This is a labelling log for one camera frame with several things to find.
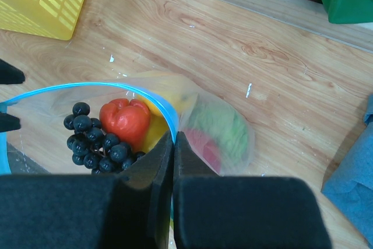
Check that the clear zip top bag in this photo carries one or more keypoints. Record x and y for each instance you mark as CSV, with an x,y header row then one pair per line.
x,y
39,146

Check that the green cabbage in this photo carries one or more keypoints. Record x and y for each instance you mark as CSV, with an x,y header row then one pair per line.
x,y
230,131

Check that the black grape bunch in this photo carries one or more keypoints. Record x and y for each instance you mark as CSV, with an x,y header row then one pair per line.
x,y
93,148

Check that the orange yellow mango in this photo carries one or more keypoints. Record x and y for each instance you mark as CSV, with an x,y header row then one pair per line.
x,y
174,88

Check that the red pomegranate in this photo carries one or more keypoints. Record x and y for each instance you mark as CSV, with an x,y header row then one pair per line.
x,y
205,147

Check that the wooden rack tray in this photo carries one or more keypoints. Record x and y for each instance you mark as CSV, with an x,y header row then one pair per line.
x,y
310,16

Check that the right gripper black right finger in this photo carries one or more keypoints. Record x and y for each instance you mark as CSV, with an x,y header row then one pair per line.
x,y
241,211

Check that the red apple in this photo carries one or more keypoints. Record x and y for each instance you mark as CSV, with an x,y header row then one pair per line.
x,y
127,119

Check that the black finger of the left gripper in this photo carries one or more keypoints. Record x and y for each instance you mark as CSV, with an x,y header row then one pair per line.
x,y
10,75
9,123

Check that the blue crumpled cloth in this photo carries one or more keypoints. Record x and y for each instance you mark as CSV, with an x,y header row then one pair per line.
x,y
350,186

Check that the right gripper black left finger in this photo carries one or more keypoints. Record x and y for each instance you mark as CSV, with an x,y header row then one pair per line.
x,y
126,210

